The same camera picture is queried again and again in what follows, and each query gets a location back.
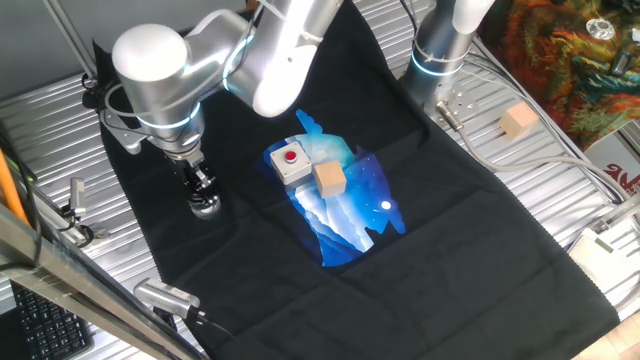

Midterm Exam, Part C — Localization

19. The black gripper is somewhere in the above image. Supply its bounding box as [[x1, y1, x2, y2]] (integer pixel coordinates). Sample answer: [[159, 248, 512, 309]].
[[172, 154, 220, 202]]

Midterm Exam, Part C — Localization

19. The clear glass jar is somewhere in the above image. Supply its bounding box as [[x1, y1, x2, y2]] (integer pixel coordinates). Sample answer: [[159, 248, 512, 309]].
[[188, 195, 223, 220]]

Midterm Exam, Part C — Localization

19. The grey box with red button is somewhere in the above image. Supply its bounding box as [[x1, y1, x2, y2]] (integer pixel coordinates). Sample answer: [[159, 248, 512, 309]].
[[269, 141, 314, 186]]

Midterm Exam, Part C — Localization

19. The wooden cube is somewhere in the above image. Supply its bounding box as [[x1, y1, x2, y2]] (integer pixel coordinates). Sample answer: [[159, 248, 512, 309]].
[[497, 101, 540, 140], [313, 160, 348, 199]]

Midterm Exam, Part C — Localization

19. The orange tube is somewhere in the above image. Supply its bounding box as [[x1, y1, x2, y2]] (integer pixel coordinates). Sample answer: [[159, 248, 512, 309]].
[[0, 148, 31, 226]]

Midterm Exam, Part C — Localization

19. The thin metal pole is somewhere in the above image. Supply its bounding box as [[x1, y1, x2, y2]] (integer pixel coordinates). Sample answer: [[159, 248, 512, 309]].
[[42, 0, 99, 82]]

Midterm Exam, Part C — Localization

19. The black keyboard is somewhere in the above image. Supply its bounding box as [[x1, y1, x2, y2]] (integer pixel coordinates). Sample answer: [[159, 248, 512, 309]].
[[9, 280, 96, 360]]

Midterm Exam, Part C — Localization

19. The black cloth with blue print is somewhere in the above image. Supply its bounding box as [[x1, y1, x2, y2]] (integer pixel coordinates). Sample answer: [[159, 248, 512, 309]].
[[92, 0, 621, 360]]

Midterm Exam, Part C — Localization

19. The colourful patterned cloth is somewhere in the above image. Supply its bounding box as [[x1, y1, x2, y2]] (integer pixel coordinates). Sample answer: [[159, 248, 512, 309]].
[[477, 0, 640, 154]]

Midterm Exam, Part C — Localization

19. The white flat device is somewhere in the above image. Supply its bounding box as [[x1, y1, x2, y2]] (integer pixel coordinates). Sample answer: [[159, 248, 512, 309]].
[[568, 227, 640, 301]]

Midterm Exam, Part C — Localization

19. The white panel with red logo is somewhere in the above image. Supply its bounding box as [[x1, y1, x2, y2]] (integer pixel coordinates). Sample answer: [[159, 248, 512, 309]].
[[574, 119, 640, 206]]

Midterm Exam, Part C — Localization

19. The round silver metal flange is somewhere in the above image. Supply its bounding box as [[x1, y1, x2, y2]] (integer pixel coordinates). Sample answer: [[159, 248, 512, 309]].
[[585, 17, 616, 41]]

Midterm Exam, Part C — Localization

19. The small dark metal object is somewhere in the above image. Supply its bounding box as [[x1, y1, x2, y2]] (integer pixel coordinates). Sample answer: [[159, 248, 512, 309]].
[[610, 49, 632, 77]]

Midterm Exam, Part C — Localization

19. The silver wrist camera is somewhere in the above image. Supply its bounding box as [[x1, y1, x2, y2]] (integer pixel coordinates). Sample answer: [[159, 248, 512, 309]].
[[98, 107, 151, 155]]

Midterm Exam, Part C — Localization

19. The silver ribbed exterior camera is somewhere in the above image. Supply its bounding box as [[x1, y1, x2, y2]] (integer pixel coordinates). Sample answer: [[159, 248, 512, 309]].
[[133, 278, 202, 321]]

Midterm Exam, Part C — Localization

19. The small silver exterior camera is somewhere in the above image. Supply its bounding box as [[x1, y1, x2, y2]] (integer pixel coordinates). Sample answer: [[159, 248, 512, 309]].
[[69, 177, 89, 217]]

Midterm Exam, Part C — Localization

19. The grey looped arm cable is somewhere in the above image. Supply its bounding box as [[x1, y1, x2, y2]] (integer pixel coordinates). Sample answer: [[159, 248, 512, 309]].
[[103, 0, 266, 119]]

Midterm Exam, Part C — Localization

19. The black exterior camera plug cable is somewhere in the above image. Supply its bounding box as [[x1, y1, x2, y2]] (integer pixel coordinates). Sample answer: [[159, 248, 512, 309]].
[[187, 307, 246, 351]]

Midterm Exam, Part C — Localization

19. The aluminium frame beam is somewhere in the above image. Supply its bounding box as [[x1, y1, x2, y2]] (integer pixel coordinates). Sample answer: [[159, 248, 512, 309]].
[[0, 202, 206, 360]]

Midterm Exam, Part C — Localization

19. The thick grey base cable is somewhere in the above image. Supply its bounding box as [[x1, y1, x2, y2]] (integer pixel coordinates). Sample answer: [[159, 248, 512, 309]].
[[434, 99, 629, 204]]

